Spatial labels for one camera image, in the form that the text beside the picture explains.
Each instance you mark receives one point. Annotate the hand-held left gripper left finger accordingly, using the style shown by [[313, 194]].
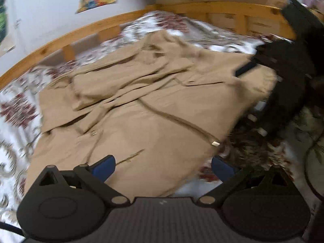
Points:
[[104, 165]]

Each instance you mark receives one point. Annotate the tan hooded zip jacket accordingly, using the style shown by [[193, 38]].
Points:
[[151, 101]]

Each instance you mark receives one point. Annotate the green cartoon character poster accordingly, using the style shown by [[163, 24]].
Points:
[[3, 22]]

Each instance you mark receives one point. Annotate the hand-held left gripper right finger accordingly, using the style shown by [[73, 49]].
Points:
[[222, 168]]

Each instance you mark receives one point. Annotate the white floral bed sheet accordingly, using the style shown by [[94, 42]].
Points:
[[15, 136]]

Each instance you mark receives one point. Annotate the wooden bed frame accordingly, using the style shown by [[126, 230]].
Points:
[[76, 31]]

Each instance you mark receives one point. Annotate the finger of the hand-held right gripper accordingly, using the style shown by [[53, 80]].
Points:
[[246, 68]]

